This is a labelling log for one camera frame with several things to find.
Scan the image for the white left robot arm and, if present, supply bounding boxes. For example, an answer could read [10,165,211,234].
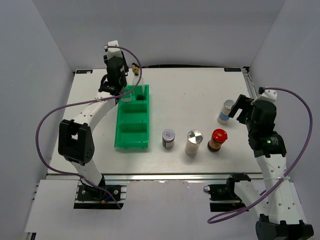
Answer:
[58,55,129,200]

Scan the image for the right table logo sticker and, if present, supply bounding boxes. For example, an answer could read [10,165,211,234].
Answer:
[224,67,242,72]

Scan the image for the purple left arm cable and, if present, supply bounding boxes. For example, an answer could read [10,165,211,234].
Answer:
[35,45,143,210]

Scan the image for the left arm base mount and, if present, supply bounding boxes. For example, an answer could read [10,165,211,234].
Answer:
[73,183,127,210]

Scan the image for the clear glass oil bottle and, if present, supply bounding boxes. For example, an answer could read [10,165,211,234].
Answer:
[121,85,132,103]

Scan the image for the left table logo sticker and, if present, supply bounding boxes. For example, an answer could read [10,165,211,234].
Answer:
[75,69,93,74]

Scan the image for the green plastic divided bin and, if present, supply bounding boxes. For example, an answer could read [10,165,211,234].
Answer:
[114,84,150,149]

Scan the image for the white powder jar silver lid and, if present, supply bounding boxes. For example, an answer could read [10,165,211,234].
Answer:
[184,129,203,156]

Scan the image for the blue label salt jar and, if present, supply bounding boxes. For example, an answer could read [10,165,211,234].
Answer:
[217,99,235,125]

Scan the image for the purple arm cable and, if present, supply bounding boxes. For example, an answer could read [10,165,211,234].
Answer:
[206,87,313,224]
[35,45,143,210]

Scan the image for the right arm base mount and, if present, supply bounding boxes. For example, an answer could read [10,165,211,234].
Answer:
[203,173,251,213]

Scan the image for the table logo sticker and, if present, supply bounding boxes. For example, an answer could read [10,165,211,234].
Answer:
[75,69,93,74]
[224,67,242,72]

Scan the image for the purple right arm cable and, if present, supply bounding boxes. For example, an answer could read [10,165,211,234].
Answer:
[206,87,313,224]

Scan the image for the red lid sauce jar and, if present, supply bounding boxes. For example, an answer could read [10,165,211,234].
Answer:
[207,128,228,152]

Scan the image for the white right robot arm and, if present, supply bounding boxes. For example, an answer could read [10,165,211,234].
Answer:
[225,94,314,240]

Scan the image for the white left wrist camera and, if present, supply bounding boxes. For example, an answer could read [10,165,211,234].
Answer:
[104,40,123,60]

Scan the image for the small dark spice jar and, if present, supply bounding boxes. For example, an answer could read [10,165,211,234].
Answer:
[162,129,176,149]

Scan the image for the glass bottle with dark residue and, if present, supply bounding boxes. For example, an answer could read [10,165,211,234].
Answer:
[132,62,146,101]

